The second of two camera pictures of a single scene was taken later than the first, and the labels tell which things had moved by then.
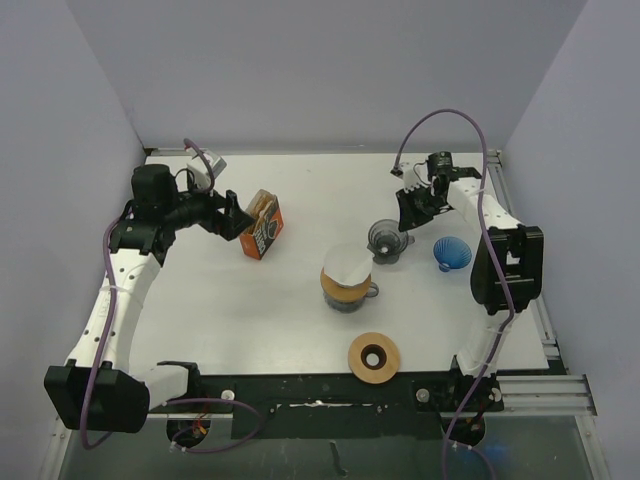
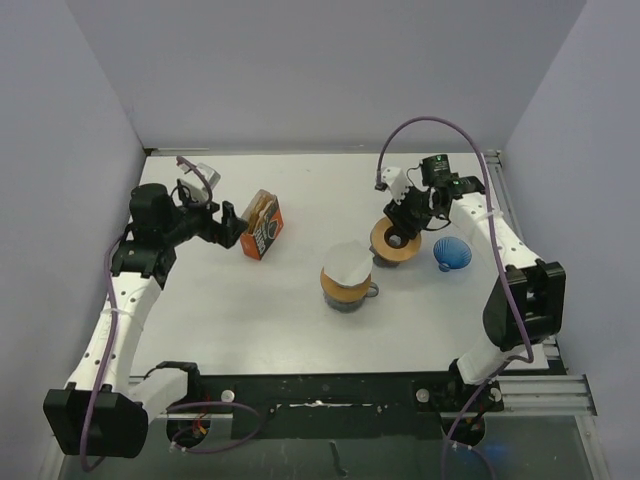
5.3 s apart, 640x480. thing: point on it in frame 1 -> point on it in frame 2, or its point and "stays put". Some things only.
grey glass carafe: [354, 305] stays put
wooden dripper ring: [374, 358] -> [377, 240]
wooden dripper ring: [342, 291] stays put
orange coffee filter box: [268, 225] stays put
